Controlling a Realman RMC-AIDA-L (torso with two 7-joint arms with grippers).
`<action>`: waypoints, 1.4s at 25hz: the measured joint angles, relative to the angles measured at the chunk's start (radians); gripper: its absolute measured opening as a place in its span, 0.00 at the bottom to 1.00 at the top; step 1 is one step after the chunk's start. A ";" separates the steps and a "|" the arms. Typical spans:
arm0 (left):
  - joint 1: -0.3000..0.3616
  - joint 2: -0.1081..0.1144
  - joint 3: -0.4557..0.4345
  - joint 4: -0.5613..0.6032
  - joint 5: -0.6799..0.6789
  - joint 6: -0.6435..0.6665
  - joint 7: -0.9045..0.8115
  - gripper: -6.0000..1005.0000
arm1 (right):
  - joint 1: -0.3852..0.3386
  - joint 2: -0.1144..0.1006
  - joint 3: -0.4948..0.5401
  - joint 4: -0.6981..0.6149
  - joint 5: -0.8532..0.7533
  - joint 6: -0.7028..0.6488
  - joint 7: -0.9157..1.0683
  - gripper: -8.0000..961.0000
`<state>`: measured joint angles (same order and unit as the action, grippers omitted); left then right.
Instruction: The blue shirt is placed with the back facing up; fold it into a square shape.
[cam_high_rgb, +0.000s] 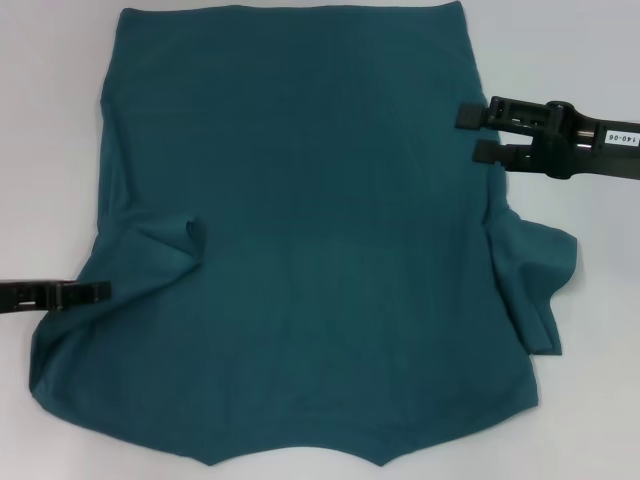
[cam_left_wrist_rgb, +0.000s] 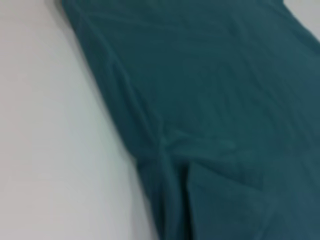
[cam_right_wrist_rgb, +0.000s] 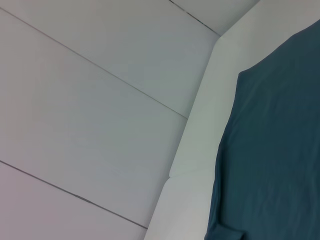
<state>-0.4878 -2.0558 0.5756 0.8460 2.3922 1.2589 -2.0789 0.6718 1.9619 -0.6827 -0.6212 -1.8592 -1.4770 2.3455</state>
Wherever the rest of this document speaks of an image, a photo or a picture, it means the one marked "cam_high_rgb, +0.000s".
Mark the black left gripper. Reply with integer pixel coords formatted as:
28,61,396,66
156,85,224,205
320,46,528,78
0,281,112,316

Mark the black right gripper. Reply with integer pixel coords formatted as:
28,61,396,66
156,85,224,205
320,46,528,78
455,97,640,182

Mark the teal blue shirt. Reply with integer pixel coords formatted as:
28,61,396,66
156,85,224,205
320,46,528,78
30,0,580,454

